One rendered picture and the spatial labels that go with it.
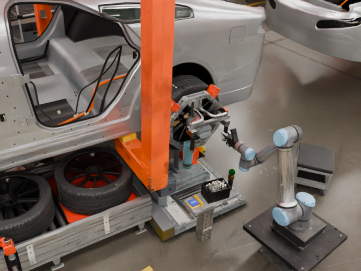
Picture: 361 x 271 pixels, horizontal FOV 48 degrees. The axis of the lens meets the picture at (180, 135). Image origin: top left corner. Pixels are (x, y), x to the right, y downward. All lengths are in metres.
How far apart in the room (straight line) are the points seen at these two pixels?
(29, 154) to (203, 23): 1.73
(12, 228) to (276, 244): 1.99
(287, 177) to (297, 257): 0.66
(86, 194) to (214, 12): 1.82
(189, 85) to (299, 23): 2.51
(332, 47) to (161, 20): 3.24
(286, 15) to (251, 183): 2.45
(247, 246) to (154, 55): 1.89
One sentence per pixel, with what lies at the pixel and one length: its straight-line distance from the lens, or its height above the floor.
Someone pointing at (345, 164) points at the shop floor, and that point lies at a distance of 4.92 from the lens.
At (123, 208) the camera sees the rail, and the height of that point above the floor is 0.38.
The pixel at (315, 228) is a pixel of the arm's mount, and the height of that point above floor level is 0.39.
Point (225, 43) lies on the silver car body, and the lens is 3.69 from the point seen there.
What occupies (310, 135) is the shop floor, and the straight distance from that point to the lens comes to 5.24.
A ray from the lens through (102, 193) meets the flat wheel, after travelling 3.34.
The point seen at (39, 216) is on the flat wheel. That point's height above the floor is 0.47.
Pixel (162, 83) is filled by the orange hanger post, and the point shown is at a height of 1.49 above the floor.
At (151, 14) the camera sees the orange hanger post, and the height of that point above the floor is 1.96.
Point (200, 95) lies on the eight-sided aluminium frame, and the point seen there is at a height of 1.12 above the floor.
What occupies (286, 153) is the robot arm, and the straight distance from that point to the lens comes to 2.95.
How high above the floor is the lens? 2.76
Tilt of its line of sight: 35 degrees down
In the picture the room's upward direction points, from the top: 3 degrees clockwise
